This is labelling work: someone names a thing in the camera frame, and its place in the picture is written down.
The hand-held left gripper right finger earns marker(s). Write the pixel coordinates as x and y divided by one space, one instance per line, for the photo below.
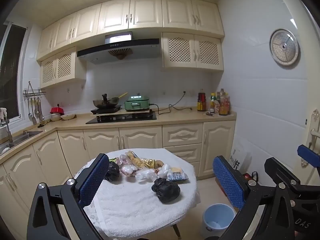
228 182

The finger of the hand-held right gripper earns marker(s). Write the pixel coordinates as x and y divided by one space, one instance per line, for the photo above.
280 170
308 155

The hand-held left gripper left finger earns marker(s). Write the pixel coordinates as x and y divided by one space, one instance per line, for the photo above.
92 182

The small black plastic bag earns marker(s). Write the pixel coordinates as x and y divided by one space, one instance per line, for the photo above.
112 172

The green wrapper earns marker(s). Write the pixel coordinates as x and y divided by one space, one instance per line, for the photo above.
113 159

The pale pink plastic bag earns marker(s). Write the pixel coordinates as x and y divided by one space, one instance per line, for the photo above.
122 158

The blue trash bin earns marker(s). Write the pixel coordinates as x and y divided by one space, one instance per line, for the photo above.
212 217

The yellow snack packet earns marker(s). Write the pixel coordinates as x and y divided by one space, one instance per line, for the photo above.
140 163

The blue white bread packet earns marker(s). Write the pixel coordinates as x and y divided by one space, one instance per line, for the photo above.
177 175

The clear plastic bag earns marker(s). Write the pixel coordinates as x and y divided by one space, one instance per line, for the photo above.
147 175

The large black plastic bag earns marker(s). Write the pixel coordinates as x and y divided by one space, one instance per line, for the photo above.
166 191

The white rice bag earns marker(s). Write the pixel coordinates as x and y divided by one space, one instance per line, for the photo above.
240 155

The cream base cabinets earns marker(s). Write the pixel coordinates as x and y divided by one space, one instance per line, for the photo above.
140 140

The cream arched drawer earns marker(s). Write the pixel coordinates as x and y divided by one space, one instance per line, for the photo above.
182 135

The shallow white bowl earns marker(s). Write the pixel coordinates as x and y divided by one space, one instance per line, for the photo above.
68 117

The black induction cooker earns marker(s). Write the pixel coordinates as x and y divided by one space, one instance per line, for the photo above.
105 110

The small seasoning bottle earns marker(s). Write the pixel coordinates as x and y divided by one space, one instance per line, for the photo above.
217 107

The wooden board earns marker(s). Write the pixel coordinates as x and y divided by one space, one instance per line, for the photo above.
130 113

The yellow cap seasoning bottle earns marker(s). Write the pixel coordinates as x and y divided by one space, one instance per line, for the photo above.
212 105

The steel sink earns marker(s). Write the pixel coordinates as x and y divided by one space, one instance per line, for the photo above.
25 135

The metal ladle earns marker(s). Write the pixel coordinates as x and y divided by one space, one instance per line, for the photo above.
41 117

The beige kitchen countertop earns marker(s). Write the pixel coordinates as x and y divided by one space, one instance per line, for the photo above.
175 118

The dark soy sauce bottle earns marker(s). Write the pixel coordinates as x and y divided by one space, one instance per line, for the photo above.
201 102

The metal spatula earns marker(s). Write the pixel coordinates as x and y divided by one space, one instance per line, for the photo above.
34 121

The metal skimmer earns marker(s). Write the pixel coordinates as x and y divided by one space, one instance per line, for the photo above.
37 112

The green electric cooker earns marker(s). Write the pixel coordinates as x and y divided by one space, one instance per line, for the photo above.
136 103

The metal spoon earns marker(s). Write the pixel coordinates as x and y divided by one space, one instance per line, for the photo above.
30 114

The metal faucet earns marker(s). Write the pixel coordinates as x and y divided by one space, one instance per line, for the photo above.
9 132

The round metal steamer tray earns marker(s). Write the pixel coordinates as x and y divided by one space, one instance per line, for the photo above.
284 47

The pinkish cloth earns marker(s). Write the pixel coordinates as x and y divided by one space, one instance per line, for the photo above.
3 113

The small lattice door cabinet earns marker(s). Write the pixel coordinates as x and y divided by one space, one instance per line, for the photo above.
63 66

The black range hood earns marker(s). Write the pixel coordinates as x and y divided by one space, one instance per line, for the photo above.
120 47

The window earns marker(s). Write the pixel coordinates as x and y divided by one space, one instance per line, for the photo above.
12 67

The wide lattice door cabinet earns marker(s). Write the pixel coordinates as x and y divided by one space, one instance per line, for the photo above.
180 50

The double wall outlet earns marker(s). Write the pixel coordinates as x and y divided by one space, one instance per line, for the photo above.
186 92

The cream upper wall cabinets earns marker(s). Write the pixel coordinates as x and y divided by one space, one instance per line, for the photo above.
145 12

